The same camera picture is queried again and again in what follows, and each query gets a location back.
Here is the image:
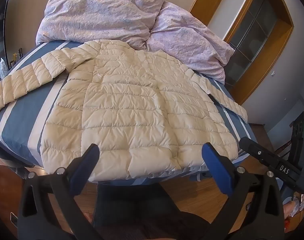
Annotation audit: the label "wooden framed window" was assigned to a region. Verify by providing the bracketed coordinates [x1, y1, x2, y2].
[223, 0, 294, 105]

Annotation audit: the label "cream puffer jacket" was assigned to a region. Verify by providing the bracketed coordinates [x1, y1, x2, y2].
[0, 39, 249, 182]

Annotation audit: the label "person's legs in dark trousers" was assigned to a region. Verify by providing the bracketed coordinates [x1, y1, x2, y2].
[92, 184, 210, 240]

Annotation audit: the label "blue white striped bed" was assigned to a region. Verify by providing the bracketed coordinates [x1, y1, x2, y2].
[0, 40, 258, 188]

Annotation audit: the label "pink floral pillow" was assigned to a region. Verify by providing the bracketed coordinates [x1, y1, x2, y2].
[146, 1, 235, 85]
[36, 0, 167, 50]

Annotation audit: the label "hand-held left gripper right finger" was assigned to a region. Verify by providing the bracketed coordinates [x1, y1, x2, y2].
[201, 142, 285, 240]

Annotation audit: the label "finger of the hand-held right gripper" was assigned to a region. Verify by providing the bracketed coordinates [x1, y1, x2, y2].
[239, 137, 304, 188]

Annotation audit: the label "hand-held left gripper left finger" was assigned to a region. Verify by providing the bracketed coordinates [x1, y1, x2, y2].
[17, 143, 100, 240]

